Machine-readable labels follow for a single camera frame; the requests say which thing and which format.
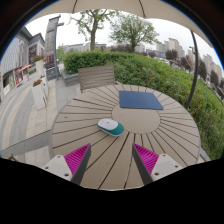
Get tall grey sign pillar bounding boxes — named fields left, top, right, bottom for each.
left=43, top=15, right=65, bottom=81

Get white planter with red flowers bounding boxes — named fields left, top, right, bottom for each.
left=31, top=78, right=50, bottom=111
left=32, top=54, right=46, bottom=80

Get white and teal computer mouse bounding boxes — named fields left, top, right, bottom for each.
left=97, top=117, right=126, bottom=138

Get distant apartment buildings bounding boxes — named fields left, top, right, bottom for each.
left=134, top=37, right=224, bottom=82

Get grey shopfront building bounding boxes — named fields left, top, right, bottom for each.
left=0, top=26, right=46, bottom=101

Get green hedge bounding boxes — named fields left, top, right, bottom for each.
left=62, top=50, right=224, bottom=161

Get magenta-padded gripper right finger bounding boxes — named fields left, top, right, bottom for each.
left=131, top=142, right=184, bottom=186

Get brown slatted outdoor chair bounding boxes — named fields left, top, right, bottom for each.
left=77, top=65, right=117, bottom=94

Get curved dark parasol pole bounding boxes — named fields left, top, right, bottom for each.
left=185, top=30, right=200, bottom=110

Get round leafy green tree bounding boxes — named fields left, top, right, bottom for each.
left=108, top=13, right=160, bottom=53

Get bare-trunked sparse tree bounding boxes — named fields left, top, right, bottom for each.
left=69, top=9, right=118, bottom=52

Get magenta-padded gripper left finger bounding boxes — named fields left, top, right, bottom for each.
left=42, top=143, right=92, bottom=186

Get dark blue mouse pad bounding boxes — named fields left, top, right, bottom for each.
left=118, top=90, right=165, bottom=111

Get beige parasol canopy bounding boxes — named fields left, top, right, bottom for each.
left=28, top=0, right=214, bottom=48

